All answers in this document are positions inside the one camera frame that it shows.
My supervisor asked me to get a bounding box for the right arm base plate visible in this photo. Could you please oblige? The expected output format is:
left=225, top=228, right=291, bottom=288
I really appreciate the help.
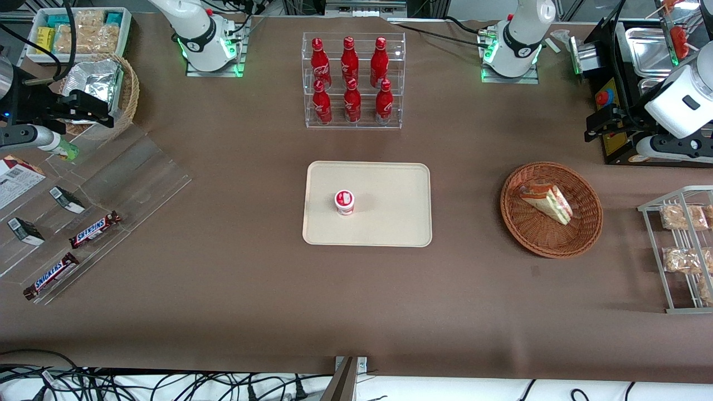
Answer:
left=185, top=17, right=246, bottom=78

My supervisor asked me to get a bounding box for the brown table covering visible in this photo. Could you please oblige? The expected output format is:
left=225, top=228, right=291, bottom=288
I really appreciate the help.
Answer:
left=0, top=12, right=713, bottom=385

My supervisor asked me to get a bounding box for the red skewered food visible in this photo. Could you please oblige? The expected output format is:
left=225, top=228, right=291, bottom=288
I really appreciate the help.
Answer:
left=670, top=25, right=692, bottom=62

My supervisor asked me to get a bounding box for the shallow brown wicker basket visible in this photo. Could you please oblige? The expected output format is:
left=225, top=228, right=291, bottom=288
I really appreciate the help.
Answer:
left=500, top=162, right=604, bottom=259

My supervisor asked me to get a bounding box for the tall tan wicker basket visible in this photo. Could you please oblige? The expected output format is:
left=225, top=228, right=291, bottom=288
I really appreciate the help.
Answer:
left=58, top=53, right=140, bottom=141

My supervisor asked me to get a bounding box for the triangle sandwich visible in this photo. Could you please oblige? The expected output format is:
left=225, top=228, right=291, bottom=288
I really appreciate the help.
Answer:
left=518, top=181, right=574, bottom=226

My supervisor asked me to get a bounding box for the aluminium frame rail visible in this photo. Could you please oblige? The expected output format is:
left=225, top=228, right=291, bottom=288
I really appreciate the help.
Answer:
left=324, top=0, right=408, bottom=18

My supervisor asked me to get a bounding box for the small black white box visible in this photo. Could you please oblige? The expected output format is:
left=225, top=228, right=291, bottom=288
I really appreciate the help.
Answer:
left=49, top=187, right=86, bottom=214
left=7, top=217, right=45, bottom=246

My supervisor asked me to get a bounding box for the stainless steel pan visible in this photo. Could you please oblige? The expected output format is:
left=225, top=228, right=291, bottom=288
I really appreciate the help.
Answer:
left=638, top=78, right=670, bottom=96
left=624, top=27, right=678, bottom=79

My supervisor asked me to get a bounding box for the red cola bottle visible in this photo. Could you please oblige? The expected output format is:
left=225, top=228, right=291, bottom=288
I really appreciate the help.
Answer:
left=374, top=79, right=394, bottom=125
left=370, top=37, right=389, bottom=89
left=310, top=37, right=333, bottom=91
left=340, top=36, right=360, bottom=87
left=343, top=78, right=362, bottom=124
left=312, top=80, right=334, bottom=125

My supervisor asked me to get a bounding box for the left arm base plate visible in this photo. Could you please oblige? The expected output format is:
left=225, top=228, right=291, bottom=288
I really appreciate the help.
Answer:
left=480, top=22, right=540, bottom=85

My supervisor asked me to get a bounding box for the brown snickers bar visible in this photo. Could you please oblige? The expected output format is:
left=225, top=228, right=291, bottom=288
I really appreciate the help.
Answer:
left=69, top=211, right=122, bottom=249
left=23, top=252, right=80, bottom=301

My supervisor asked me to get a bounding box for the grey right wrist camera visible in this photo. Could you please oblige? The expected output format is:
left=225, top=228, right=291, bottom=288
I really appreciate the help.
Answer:
left=0, top=125, right=59, bottom=152

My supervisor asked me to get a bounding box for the clear plastic wrapper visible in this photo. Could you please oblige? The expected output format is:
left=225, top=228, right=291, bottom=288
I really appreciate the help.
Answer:
left=549, top=29, right=575, bottom=53

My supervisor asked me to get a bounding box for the silver metal bracket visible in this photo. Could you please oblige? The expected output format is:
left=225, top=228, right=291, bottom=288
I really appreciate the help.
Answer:
left=334, top=356, right=369, bottom=375

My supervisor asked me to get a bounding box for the silver metal box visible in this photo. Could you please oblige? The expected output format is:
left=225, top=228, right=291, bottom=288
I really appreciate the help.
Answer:
left=568, top=42, right=599, bottom=76

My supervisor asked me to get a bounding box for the white plastic bin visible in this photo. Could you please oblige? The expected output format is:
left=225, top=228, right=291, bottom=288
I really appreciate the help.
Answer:
left=26, top=7, right=133, bottom=63

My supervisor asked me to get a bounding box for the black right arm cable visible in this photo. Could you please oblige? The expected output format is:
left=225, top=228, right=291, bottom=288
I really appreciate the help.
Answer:
left=0, top=21, right=61, bottom=66
left=53, top=0, right=77, bottom=81

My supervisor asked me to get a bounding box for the grey metal pole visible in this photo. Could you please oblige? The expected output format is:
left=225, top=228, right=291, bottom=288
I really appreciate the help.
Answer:
left=320, top=356, right=358, bottom=401

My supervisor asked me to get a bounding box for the clear acrylic bottle rack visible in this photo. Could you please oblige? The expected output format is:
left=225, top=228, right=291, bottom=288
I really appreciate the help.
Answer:
left=302, top=32, right=406, bottom=130

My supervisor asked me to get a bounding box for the green white small bottle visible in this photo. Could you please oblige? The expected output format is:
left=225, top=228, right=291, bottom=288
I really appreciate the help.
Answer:
left=53, top=139, right=80, bottom=162

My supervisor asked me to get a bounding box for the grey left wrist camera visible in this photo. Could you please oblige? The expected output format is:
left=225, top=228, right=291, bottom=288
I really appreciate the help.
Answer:
left=637, top=134, right=713, bottom=164

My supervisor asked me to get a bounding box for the grey metal wire rack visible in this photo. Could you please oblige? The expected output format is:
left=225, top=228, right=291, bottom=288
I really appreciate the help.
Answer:
left=638, top=185, right=713, bottom=314

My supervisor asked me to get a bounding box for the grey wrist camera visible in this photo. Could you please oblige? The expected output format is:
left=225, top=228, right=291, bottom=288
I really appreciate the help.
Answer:
left=637, top=134, right=713, bottom=164
left=0, top=125, right=59, bottom=152

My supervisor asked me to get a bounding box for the clear acrylic display stand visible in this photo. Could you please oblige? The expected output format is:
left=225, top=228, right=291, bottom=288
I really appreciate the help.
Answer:
left=0, top=123, right=193, bottom=306

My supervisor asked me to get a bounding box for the black food warmer cabinet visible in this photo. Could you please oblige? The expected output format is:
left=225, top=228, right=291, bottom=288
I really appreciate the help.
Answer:
left=584, top=17, right=713, bottom=168

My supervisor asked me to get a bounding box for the beige plastic tray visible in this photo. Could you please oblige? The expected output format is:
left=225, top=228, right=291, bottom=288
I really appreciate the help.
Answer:
left=302, top=161, right=433, bottom=247

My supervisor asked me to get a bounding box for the yellow snack box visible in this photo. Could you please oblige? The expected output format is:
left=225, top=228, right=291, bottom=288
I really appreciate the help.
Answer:
left=36, top=27, right=57, bottom=55

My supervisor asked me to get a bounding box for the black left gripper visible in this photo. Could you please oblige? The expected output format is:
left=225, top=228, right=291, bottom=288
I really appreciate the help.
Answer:
left=585, top=105, right=647, bottom=143

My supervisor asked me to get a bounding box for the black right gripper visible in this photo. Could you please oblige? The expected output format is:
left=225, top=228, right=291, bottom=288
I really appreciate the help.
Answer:
left=11, top=81, right=115, bottom=129

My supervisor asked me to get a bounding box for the white printed carton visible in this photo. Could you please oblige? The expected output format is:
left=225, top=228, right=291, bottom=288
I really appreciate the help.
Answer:
left=0, top=155, right=47, bottom=210

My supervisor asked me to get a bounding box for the clear bag of crackers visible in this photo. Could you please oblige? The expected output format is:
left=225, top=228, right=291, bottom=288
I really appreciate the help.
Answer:
left=56, top=25, right=81, bottom=54
left=72, top=9, right=108, bottom=28
left=81, top=25, right=121, bottom=54

